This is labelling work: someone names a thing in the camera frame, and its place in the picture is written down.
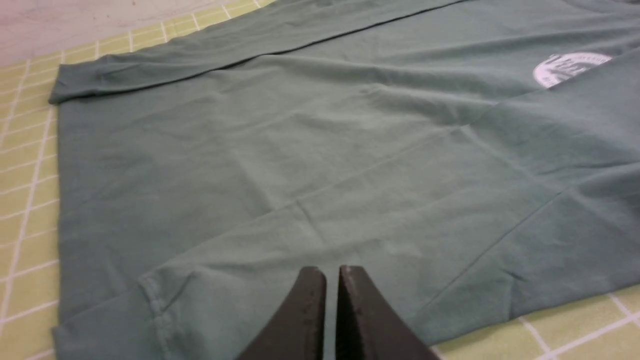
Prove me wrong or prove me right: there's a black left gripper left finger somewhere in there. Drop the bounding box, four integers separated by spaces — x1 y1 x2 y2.
237 266 327 360

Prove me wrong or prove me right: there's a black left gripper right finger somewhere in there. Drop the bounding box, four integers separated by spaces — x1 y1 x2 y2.
334 265 439 360

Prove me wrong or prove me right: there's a green long-sleeved shirt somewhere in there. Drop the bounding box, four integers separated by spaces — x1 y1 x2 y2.
49 0 639 360

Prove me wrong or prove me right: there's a green checkered tablecloth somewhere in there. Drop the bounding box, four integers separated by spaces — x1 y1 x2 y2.
0 0 639 360

